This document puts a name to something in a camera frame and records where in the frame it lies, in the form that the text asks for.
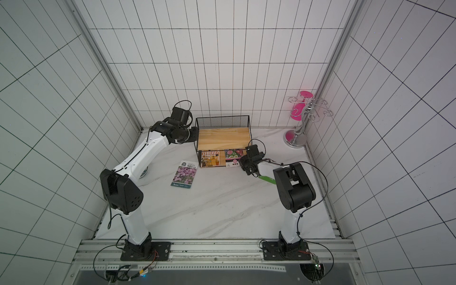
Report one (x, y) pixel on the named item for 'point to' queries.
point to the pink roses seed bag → (233, 157)
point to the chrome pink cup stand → (297, 138)
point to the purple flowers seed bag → (185, 174)
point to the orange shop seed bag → (210, 158)
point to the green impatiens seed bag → (268, 179)
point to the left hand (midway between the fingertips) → (195, 139)
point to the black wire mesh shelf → (220, 133)
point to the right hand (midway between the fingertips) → (232, 161)
